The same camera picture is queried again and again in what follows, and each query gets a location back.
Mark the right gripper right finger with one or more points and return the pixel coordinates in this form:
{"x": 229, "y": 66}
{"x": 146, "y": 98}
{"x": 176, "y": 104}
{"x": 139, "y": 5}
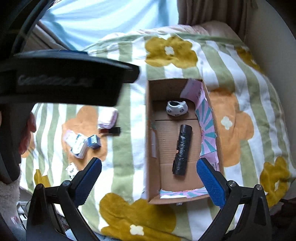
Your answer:
{"x": 244, "y": 213}

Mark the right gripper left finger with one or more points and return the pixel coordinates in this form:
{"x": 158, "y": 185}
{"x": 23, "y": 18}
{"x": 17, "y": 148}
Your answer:
{"x": 43, "y": 223}

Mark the white blue patterned packet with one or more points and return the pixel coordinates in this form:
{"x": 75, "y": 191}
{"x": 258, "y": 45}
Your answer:
{"x": 71, "y": 170}

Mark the blue dental floss box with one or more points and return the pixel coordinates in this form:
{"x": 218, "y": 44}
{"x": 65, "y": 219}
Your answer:
{"x": 79, "y": 146}

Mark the small silver blue box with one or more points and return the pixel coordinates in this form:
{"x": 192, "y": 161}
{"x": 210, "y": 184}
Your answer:
{"x": 93, "y": 142}

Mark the red lipstick black cap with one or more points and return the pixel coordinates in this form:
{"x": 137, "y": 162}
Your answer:
{"x": 110, "y": 131}

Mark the black garbage bag roll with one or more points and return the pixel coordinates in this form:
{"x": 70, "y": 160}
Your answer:
{"x": 182, "y": 150}

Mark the black white panda pouch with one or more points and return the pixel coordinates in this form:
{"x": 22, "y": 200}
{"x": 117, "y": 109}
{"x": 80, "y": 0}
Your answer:
{"x": 176, "y": 108}

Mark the person left hand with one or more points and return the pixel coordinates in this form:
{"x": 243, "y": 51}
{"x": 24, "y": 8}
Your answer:
{"x": 26, "y": 134}

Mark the light blue window curtain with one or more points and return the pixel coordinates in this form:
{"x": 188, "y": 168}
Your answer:
{"x": 79, "y": 24}

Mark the floral striped blanket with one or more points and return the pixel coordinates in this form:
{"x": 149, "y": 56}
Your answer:
{"x": 251, "y": 126}

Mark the pink cardboard box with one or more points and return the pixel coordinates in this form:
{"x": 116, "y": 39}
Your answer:
{"x": 162, "y": 132}

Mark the brown right drape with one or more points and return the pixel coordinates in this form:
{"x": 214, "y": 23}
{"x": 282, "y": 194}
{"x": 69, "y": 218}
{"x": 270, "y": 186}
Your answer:
{"x": 237, "y": 14}

